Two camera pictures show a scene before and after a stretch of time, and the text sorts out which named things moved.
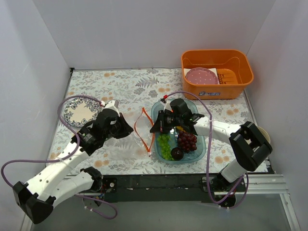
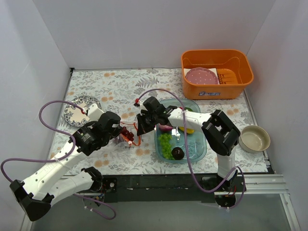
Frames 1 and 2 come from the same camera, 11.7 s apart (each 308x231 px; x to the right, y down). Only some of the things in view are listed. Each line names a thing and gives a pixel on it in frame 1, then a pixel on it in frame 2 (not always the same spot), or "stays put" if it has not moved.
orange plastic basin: [216, 74] stays put
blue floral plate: [79, 111] stays put
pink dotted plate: [201, 76] stays put
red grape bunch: [186, 141] → [129, 135]
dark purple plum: [177, 154] stays put
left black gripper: [123, 128] stays put
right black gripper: [160, 122] → [145, 122]
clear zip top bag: [144, 128] → [128, 136]
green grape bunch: [164, 141] stays put
